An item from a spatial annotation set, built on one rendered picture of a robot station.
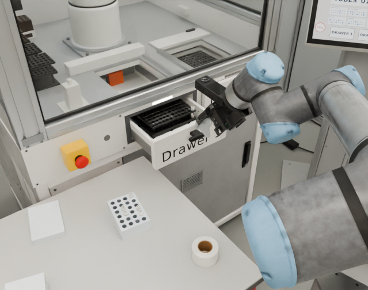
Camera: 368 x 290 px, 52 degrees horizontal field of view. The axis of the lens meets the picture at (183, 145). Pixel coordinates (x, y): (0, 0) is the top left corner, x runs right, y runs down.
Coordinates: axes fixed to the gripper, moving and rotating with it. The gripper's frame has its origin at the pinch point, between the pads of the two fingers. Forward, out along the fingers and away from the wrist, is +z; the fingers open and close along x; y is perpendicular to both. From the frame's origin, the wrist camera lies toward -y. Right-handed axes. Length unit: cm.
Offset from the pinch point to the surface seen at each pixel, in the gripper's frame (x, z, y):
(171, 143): -8.3, 8.0, 0.2
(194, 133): -0.9, 5.7, 0.8
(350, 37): 84, 2, -9
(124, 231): -33.0, 8.9, 16.7
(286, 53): 164, 105, -48
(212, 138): 8.4, 12.5, 3.4
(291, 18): 164, 84, -64
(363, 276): 9, -14, 56
